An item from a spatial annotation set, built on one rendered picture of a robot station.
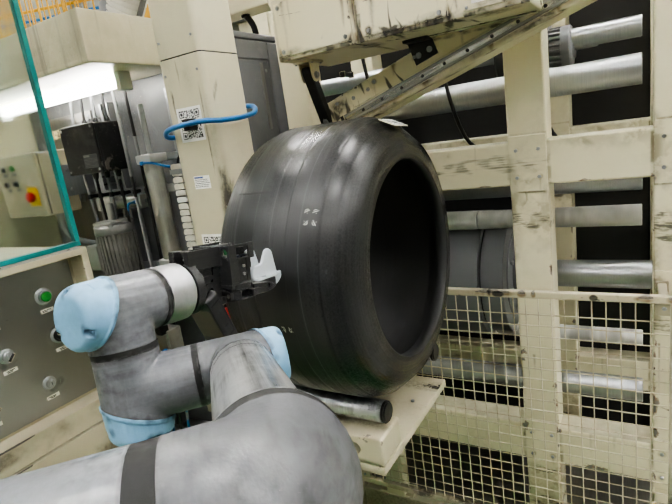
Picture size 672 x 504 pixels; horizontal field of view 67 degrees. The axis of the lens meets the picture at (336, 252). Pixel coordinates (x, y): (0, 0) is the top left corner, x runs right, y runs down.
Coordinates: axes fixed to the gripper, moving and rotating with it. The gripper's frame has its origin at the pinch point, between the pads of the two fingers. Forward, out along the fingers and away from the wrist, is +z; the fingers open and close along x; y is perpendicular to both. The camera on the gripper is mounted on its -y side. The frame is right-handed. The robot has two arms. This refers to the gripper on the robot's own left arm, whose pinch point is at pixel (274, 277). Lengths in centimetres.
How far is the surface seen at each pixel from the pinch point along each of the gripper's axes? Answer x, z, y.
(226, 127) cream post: 27.6, 22.4, 29.4
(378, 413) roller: -8.3, 17.8, -30.1
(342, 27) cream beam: 7, 42, 51
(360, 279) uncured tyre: -12.0, 7.8, -1.5
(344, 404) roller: -0.6, 18.0, -29.6
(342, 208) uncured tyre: -10.0, 6.9, 10.6
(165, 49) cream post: 37, 16, 47
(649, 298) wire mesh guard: -54, 65, -16
